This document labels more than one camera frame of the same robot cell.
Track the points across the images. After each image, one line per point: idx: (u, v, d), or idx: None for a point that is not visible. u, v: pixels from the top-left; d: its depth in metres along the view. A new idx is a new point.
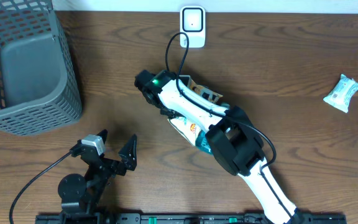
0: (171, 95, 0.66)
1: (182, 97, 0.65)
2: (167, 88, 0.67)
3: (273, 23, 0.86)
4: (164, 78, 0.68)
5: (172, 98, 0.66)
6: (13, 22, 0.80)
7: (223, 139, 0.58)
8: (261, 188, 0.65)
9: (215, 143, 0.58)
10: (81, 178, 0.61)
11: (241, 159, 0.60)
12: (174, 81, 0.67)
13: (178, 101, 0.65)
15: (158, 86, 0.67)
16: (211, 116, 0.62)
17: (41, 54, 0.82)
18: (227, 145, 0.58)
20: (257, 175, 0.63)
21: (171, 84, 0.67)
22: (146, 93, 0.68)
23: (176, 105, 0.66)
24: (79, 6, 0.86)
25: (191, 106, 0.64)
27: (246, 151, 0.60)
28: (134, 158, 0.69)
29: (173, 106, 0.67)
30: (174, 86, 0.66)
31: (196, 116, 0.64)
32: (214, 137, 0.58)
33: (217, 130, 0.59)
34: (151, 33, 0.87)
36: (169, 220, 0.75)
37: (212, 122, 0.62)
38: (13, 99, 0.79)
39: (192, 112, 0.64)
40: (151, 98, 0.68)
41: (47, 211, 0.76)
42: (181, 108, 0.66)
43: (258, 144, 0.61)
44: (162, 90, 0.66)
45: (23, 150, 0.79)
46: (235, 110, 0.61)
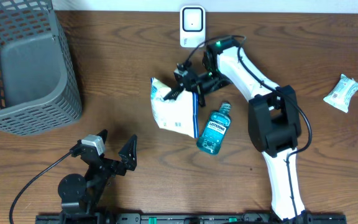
0: (229, 58, 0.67)
1: (239, 63, 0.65)
2: (228, 51, 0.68)
3: (273, 23, 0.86)
4: (229, 43, 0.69)
5: (230, 60, 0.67)
6: (13, 22, 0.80)
7: (264, 111, 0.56)
8: (281, 181, 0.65)
9: (256, 111, 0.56)
10: (82, 178, 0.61)
11: (274, 138, 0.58)
12: (237, 48, 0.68)
13: (235, 67, 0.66)
15: (220, 48, 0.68)
16: (261, 87, 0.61)
17: (41, 54, 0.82)
18: (266, 117, 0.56)
20: (281, 161, 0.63)
21: (231, 48, 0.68)
22: (208, 53, 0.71)
23: (230, 67, 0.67)
24: (79, 5, 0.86)
25: (245, 74, 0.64)
27: (282, 133, 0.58)
28: (134, 158, 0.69)
29: (225, 70, 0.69)
30: (235, 50, 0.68)
31: (247, 85, 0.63)
32: (258, 105, 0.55)
33: (261, 99, 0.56)
34: (151, 33, 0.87)
36: (169, 220, 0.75)
37: (259, 93, 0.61)
38: (13, 99, 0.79)
39: (244, 79, 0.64)
40: (209, 57, 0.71)
41: (47, 211, 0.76)
42: (234, 73, 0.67)
43: (295, 133, 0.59)
44: (223, 52, 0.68)
45: (23, 150, 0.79)
46: (285, 88, 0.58)
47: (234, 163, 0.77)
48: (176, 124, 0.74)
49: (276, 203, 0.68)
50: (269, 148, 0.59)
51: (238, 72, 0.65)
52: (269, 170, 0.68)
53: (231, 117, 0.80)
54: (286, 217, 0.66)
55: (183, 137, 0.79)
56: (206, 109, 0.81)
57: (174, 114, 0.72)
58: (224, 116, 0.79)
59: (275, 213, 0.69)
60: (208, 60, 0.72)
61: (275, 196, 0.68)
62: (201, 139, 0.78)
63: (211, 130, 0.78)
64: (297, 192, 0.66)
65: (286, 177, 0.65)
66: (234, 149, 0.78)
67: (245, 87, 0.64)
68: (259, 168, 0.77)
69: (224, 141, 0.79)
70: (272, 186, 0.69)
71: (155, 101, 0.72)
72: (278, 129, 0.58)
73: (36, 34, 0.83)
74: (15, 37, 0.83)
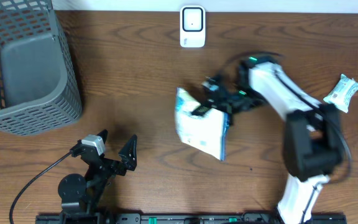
0: (264, 73, 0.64)
1: (275, 78, 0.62)
2: (263, 66, 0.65)
3: (273, 23, 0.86)
4: (264, 60, 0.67)
5: (264, 73, 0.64)
6: (13, 22, 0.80)
7: (303, 129, 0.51)
8: (301, 200, 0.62)
9: (294, 127, 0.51)
10: (81, 178, 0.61)
11: (313, 162, 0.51)
12: (273, 65, 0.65)
13: (271, 81, 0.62)
15: (254, 62, 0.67)
16: (301, 102, 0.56)
17: (41, 54, 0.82)
18: (304, 137, 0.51)
20: (309, 186, 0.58)
21: (265, 65, 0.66)
22: (242, 69, 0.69)
23: (266, 83, 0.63)
24: (79, 5, 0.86)
25: (281, 88, 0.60)
27: (322, 158, 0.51)
28: (134, 159, 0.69)
29: (260, 85, 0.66)
30: (270, 66, 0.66)
31: (285, 101, 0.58)
32: (296, 121, 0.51)
33: (301, 116, 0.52)
34: (151, 33, 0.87)
36: (169, 220, 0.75)
37: (299, 107, 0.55)
38: (13, 99, 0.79)
39: (279, 93, 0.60)
40: (243, 74, 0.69)
41: (47, 211, 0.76)
42: (270, 89, 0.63)
43: (337, 159, 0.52)
44: (258, 67, 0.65)
45: (23, 150, 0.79)
46: (327, 109, 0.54)
47: (234, 163, 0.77)
48: (201, 142, 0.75)
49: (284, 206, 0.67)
50: (306, 172, 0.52)
51: (275, 87, 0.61)
52: (290, 185, 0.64)
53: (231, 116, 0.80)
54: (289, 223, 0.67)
55: None
56: None
57: (201, 132, 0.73)
58: None
59: (279, 214, 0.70)
60: (242, 76, 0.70)
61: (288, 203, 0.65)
62: None
63: None
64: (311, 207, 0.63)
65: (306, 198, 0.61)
66: (234, 149, 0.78)
67: (281, 103, 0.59)
68: (259, 168, 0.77)
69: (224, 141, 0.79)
70: (287, 191, 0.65)
71: (181, 114, 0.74)
72: (317, 152, 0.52)
73: (36, 34, 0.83)
74: (15, 37, 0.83)
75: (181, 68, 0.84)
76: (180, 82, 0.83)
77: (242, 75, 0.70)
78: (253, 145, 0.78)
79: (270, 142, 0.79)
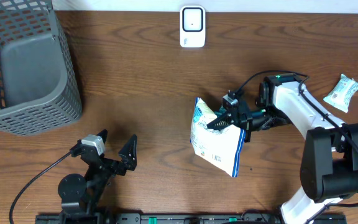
0: (288, 90, 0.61)
1: (299, 96, 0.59)
2: (287, 84, 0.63)
3: (273, 23, 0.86)
4: (289, 78, 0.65)
5: (289, 91, 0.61)
6: (13, 22, 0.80)
7: (325, 148, 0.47)
8: (306, 214, 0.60)
9: (315, 146, 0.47)
10: (81, 178, 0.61)
11: (332, 185, 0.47)
12: (297, 83, 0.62)
13: (293, 98, 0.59)
15: (278, 79, 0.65)
16: (325, 121, 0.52)
17: (41, 54, 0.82)
18: (325, 157, 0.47)
20: (319, 205, 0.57)
21: (291, 83, 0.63)
22: (265, 85, 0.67)
23: (288, 99, 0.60)
24: (79, 5, 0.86)
25: (304, 105, 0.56)
27: (342, 182, 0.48)
28: (134, 158, 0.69)
29: (282, 102, 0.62)
30: (297, 84, 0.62)
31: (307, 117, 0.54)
32: (319, 139, 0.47)
33: (325, 134, 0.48)
34: (151, 33, 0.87)
36: (169, 220, 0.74)
37: (321, 125, 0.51)
38: (13, 99, 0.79)
39: (302, 110, 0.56)
40: (265, 90, 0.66)
41: (48, 211, 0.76)
42: (291, 106, 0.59)
43: (357, 185, 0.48)
44: (281, 84, 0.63)
45: (23, 150, 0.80)
46: (356, 127, 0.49)
47: None
48: (214, 157, 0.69)
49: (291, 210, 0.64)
50: (322, 195, 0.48)
51: (298, 104, 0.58)
52: (299, 198, 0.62)
53: None
54: None
55: (183, 137, 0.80)
56: None
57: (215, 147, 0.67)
58: None
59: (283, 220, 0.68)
60: (263, 92, 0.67)
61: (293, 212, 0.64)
62: None
63: None
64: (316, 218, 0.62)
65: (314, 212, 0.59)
66: None
67: (303, 120, 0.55)
68: (259, 168, 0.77)
69: None
70: (294, 201, 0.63)
71: (196, 125, 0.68)
72: (337, 173, 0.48)
73: (36, 34, 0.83)
74: (15, 37, 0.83)
75: (180, 68, 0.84)
76: (181, 83, 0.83)
77: (264, 91, 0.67)
78: (253, 145, 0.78)
79: (270, 142, 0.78)
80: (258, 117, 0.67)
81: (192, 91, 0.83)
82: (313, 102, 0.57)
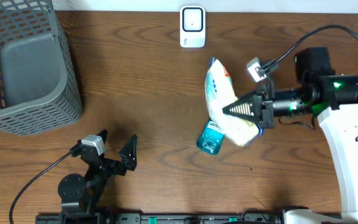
0: (345, 127, 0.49)
1: (357, 142, 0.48)
2: (347, 109, 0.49)
3: (273, 23, 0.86)
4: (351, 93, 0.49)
5: (344, 130, 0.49)
6: (13, 22, 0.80)
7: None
8: None
9: None
10: (81, 178, 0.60)
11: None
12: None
13: (348, 144, 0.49)
15: (334, 86, 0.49)
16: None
17: (41, 54, 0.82)
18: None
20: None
21: (350, 106, 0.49)
22: (314, 89, 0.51)
23: (330, 135, 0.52)
24: (79, 5, 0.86)
25: (357, 160, 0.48)
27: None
28: (134, 158, 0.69)
29: (339, 144, 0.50)
30: None
31: (353, 184, 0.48)
32: None
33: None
34: (151, 33, 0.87)
36: (169, 220, 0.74)
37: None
38: (13, 99, 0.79)
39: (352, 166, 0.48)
40: (314, 96, 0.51)
41: (48, 211, 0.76)
42: (344, 153, 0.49)
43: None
44: (340, 109, 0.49)
45: (23, 150, 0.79)
46: None
47: (234, 163, 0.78)
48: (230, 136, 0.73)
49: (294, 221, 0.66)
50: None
51: (350, 157, 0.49)
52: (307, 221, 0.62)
53: None
54: None
55: (183, 137, 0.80)
56: (206, 109, 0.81)
57: (230, 129, 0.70)
58: None
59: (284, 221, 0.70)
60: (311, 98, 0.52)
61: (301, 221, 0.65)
62: (201, 139, 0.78)
63: (211, 130, 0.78)
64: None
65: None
66: (234, 149, 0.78)
67: (350, 183, 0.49)
68: (259, 168, 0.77)
69: (224, 141, 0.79)
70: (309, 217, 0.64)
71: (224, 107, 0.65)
72: None
73: (36, 34, 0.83)
74: (15, 37, 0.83)
75: (180, 68, 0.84)
76: (181, 83, 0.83)
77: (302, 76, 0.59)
78: (253, 145, 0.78)
79: (270, 142, 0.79)
80: (283, 99, 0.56)
81: (192, 91, 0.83)
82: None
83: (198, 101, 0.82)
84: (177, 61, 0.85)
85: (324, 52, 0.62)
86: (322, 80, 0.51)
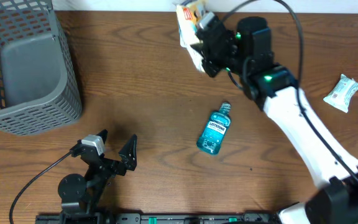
0: (288, 107, 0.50)
1: (301, 117, 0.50)
2: (283, 95, 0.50)
3: (273, 23, 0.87)
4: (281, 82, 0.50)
5: (288, 111, 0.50)
6: (13, 22, 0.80)
7: (340, 199, 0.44)
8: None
9: (332, 202, 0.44)
10: (81, 178, 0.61)
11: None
12: (292, 91, 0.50)
13: (294, 122, 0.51)
15: (268, 83, 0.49)
16: (337, 163, 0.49)
17: (41, 54, 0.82)
18: (340, 207, 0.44)
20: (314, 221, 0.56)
21: (284, 93, 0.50)
22: (252, 91, 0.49)
23: (278, 121, 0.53)
24: (79, 6, 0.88)
25: (308, 132, 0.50)
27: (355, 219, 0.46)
28: (134, 158, 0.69)
29: (289, 126, 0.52)
30: (295, 98, 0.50)
31: (312, 154, 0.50)
32: (336, 195, 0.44)
33: (340, 188, 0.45)
34: (151, 33, 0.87)
36: (169, 220, 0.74)
37: (335, 173, 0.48)
38: (12, 99, 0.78)
39: (305, 140, 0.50)
40: (254, 96, 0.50)
41: (47, 211, 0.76)
42: (291, 130, 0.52)
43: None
44: (277, 96, 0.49)
45: (23, 150, 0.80)
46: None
47: (234, 163, 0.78)
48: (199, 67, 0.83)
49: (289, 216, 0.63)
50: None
51: (299, 131, 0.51)
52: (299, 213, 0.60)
53: (231, 117, 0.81)
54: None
55: (183, 137, 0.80)
56: (206, 109, 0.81)
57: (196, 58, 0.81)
58: (224, 116, 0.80)
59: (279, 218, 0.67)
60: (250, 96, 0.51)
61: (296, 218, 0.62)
62: (201, 139, 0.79)
63: (211, 130, 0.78)
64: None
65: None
66: (234, 149, 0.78)
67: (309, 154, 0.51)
68: (259, 168, 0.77)
69: (224, 140, 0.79)
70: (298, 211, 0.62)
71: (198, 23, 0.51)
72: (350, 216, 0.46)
73: (36, 34, 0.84)
74: (15, 37, 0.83)
75: (180, 68, 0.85)
76: (180, 82, 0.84)
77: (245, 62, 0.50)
78: (253, 145, 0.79)
79: (270, 142, 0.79)
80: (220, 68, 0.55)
81: (192, 91, 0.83)
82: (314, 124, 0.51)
83: (198, 101, 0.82)
84: (178, 61, 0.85)
85: (268, 35, 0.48)
86: (257, 80, 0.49)
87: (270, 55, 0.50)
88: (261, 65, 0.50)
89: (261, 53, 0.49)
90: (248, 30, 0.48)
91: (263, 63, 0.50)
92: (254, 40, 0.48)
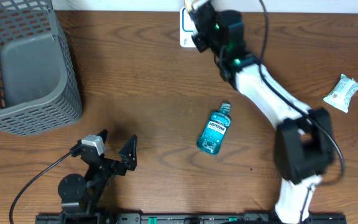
0: (250, 78, 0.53)
1: (262, 82, 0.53)
2: (248, 70, 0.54)
3: (273, 23, 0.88)
4: (250, 64, 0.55)
5: (250, 79, 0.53)
6: (13, 22, 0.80)
7: (293, 137, 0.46)
8: (294, 203, 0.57)
9: (284, 137, 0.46)
10: (81, 178, 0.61)
11: (305, 168, 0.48)
12: (257, 65, 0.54)
13: (257, 86, 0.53)
15: (240, 66, 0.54)
16: (291, 108, 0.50)
17: (40, 53, 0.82)
18: (295, 145, 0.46)
20: (302, 188, 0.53)
21: (252, 68, 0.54)
22: (224, 72, 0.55)
23: (243, 88, 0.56)
24: (79, 5, 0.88)
25: (270, 94, 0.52)
27: (315, 162, 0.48)
28: (134, 158, 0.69)
29: (252, 91, 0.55)
30: (255, 68, 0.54)
31: (271, 107, 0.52)
32: (288, 129, 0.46)
33: (292, 124, 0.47)
34: (151, 33, 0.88)
36: (169, 220, 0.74)
37: (288, 114, 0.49)
38: (12, 98, 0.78)
39: (267, 101, 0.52)
40: (227, 76, 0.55)
41: (46, 211, 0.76)
42: (257, 95, 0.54)
43: (329, 161, 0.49)
44: (242, 71, 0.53)
45: (23, 150, 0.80)
46: (321, 111, 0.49)
47: (234, 163, 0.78)
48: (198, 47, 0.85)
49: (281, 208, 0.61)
50: (297, 178, 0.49)
51: (261, 93, 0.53)
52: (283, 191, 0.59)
53: (231, 117, 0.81)
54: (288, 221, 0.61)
55: (183, 137, 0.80)
56: (206, 109, 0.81)
57: None
58: (224, 116, 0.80)
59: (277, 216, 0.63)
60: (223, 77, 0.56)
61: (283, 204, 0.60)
62: (201, 139, 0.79)
63: (211, 130, 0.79)
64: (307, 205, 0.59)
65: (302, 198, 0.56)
66: (234, 149, 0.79)
67: (270, 111, 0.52)
68: (259, 167, 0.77)
69: (224, 141, 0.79)
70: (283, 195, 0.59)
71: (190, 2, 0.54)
72: (309, 157, 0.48)
73: (36, 34, 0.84)
74: (15, 37, 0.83)
75: (180, 68, 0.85)
76: (180, 82, 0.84)
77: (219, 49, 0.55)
78: (253, 145, 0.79)
79: (270, 142, 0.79)
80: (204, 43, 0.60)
81: (192, 91, 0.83)
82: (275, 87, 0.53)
83: (198, 101, 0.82)
84: (177, 61, 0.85)
85: (241, 28, 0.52)
86: (231, 66, 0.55)
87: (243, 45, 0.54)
88: (236, 51, 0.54)
89: (236, 43, 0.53)
90: (224, 23, 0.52)
91: (237, 50, 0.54)
92: (229, 33, 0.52)
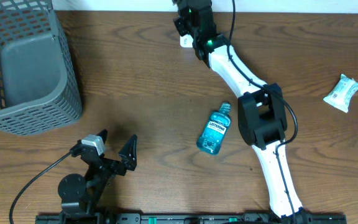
0: (220, 56, 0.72)
1: (229, 61, 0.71)
2: (219, 50, 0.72)
3: (273, 23, 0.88)
4: (219, 42, 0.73)
5: (220, 58, 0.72)
6: (13, 22, 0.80)
7: (251, 108, 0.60)
8: (276, 177, 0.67)
9: (245, 108, 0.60)
10: (81, 177, 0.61)
11: (261, 132, 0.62)
12: (225, 46, 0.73)
13: (225, 65, 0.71)
15: (211, 46, 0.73)
16: (250, 84, 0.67)
17: (40, 53, 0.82)
18: (253, 114, 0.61)
20: (271, 154, 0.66)
21: (221, 47, 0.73)
22: (199, 51, 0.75)
23: (213, 65, 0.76)
24: (79, 5, 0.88)
25: (235, 71, 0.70)
27: (270, 127, 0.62)
28: (134, 159, 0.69)
29: (222, 67, 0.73)
30: (224, 50, 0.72)
31: (236, 81, 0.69)
32: (246, 102, 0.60)
33: (250, 98, 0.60)
34: (151, 33, 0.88)
36: (169, 220, 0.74)
37: (248, 90, 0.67)
38: (12, 98, 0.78)
39: (233, 76, 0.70)
40: (201, 55, 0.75)
41: (47, 211, 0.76)
42: (224, 70, 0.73)
43: (282, 126, 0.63)
44: (214, 51, 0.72)
45: (23, 150, 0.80)
46: (273, 84, 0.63)
47: (234, 163, 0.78)
48: None
49: (273, 201, 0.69)
50: (257, 141, 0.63)
51: (228, 69, 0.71)
52: (265, 175, 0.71)
53: (230, 117, 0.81)
54: (284, 214, 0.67)
55: (183, 137, 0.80)
56: (206, 109, 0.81)
57: None
58: (224, 116, 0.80)
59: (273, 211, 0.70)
60: (199, 56, 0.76)
61: (271, 187, 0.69)
62: (201, 139, 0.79)
63: (211, 130, 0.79)
64: (291, 186, 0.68)
65: (278, 169, 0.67)
66: (234, 149, 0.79)
67: (235, 83, 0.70)
68: (259, 168, 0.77)
69: (224, 141, 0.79)
70: (266, 179, 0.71)
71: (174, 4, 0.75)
72: (265, 122, 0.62)
73: (36, 34, 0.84)
74: (15, 37, 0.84)
75: (180, 68, 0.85)
76: (180, 82, 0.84)
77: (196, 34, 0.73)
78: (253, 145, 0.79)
79: None
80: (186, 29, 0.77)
81: (192, 91, 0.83)
82: (240, 67, 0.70)
83: (198, 101, 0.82)
84: (177, 61, 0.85)
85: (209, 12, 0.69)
86: (204, 45, 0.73)
87: (214, 26, 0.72)
88: (207, 33, 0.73)
89: (206, 25, 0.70)
90: (196, 7, 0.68)
91: (209, 31, 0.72)
92: (200, 14, 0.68)
